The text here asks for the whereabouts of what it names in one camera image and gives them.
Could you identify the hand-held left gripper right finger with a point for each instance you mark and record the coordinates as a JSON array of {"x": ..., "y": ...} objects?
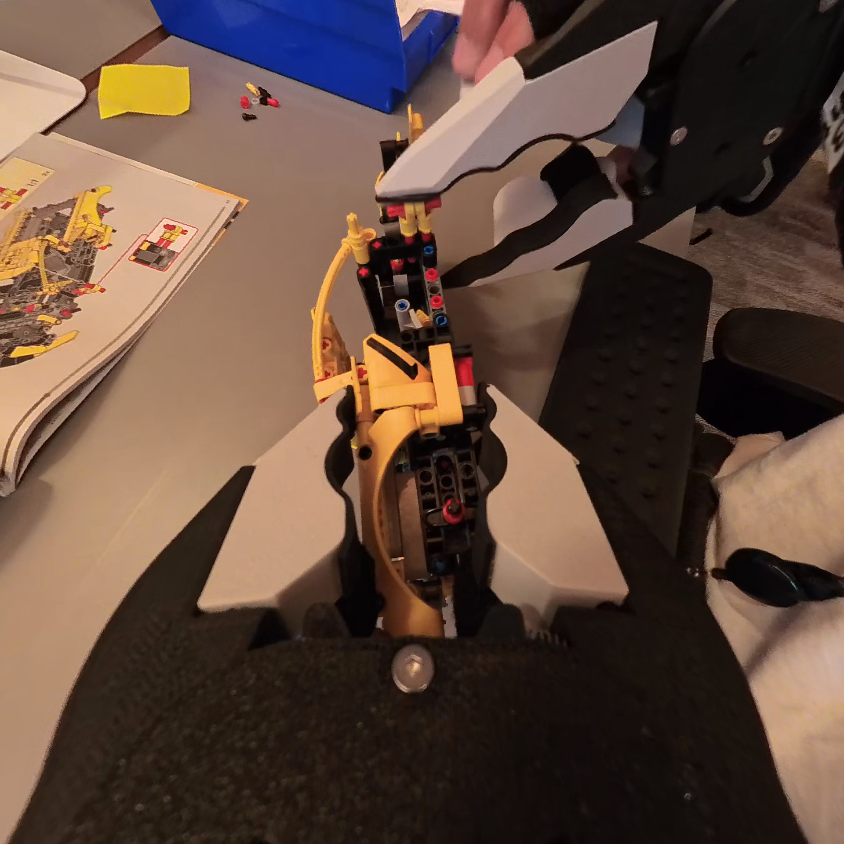
[{"x": 560, "y": 534}]

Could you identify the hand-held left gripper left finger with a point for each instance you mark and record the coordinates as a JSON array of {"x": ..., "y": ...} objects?
[{"x": 277, "y": 527}]

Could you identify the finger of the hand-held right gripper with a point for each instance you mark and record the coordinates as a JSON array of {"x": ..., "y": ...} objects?
[
  {"x": 514, "y": 112},
  {"x": 580, "y": 231}
]

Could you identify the yellow black brick car model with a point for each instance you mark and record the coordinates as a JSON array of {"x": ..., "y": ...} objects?
[{"x": 395, "y": 395}]

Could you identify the grey desk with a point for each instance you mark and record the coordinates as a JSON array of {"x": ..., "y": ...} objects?
[{"x": 231, "y": 369}]

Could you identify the person's right hand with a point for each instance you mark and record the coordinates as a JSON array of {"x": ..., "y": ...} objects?
[{"x": 491, "y": 39}]

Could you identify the black dimpled chair armrest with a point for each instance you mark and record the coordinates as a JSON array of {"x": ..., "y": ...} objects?
[{"x": 626, "y": 395}]

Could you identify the blue plastic bin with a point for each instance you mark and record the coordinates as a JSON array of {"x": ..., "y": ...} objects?
[{"x": 297, "y": 46}]

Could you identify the black office chair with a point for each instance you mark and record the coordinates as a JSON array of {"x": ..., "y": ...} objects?
[{"x": 778, "y": 369}]

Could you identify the cluster of small brick pins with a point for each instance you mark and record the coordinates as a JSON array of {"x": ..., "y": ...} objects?
[{"x": 260, "y": 99}]

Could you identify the person in beige shirt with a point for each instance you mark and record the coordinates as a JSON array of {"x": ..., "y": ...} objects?
[{"x": 791, "y": 692}]

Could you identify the open instruction booklet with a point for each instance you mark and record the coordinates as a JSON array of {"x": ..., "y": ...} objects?
[{"x": 99, "y": 297}]

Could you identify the yellow paper scrap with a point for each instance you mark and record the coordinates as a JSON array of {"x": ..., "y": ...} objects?
[{"x": 145, "y": 92}]

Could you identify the white wooden book stand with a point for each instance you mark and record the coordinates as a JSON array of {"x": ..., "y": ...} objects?
[{"x": 33, "y": 99}]

